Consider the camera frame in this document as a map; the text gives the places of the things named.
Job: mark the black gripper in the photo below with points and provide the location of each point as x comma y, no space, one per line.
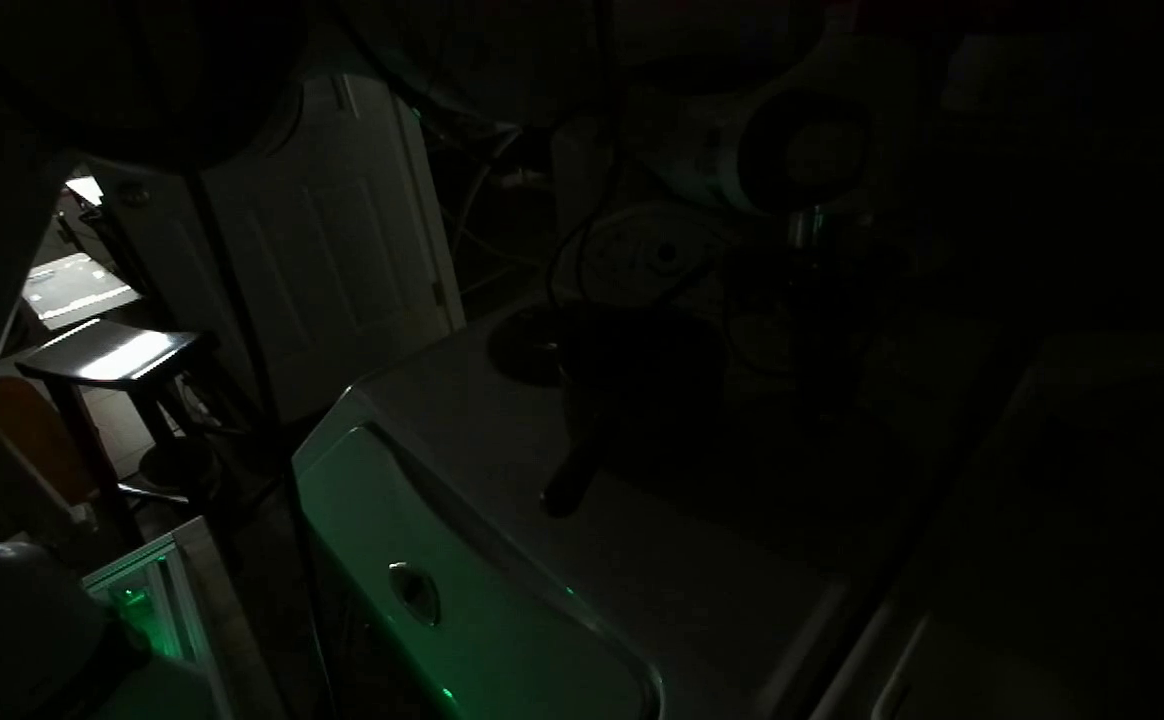
821,246

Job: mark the glass pot lid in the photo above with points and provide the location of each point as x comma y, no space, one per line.
645,254

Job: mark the white toy stove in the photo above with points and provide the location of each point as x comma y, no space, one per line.
501,535

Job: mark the white panelled door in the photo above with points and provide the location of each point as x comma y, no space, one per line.
341,225

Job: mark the round stove knob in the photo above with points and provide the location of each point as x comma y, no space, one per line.
414,592

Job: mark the black stool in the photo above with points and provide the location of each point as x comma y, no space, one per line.
105,352

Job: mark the aluminium frame with green light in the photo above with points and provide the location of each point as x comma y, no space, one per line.
154,606

